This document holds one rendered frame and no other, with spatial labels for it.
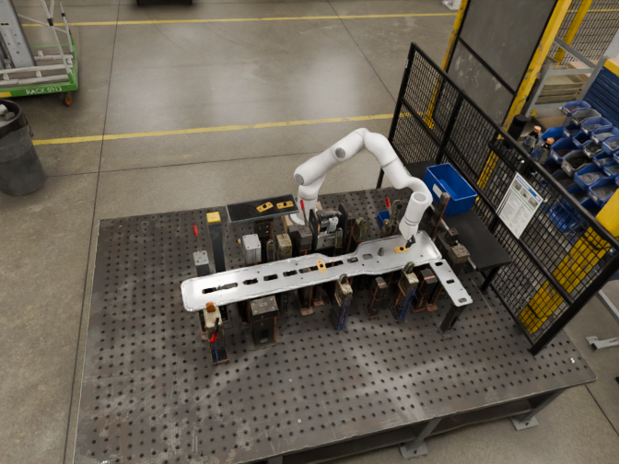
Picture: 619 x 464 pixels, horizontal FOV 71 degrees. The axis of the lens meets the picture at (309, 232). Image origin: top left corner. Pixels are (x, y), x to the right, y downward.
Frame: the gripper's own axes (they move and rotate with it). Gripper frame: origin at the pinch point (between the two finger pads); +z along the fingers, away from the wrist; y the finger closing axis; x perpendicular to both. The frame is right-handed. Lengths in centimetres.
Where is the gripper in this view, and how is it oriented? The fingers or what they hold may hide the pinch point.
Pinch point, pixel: (403, 239)
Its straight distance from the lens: 239.9
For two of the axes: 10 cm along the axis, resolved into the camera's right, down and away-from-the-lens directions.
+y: 3.1, 7.3, -6.2
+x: 9.5, -1.8, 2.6
